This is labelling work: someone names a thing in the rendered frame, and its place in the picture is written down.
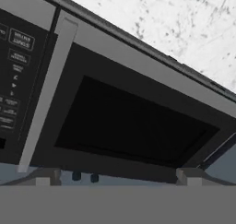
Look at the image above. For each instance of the microwave oven door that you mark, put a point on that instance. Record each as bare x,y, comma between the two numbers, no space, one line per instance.
138,117

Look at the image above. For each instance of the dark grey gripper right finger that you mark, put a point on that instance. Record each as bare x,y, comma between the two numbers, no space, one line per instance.
192,176

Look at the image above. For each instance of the black and grey microwave oven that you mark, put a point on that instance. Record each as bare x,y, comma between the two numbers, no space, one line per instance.
24,80

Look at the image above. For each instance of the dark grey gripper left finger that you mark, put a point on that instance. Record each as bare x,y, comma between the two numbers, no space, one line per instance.
46,177

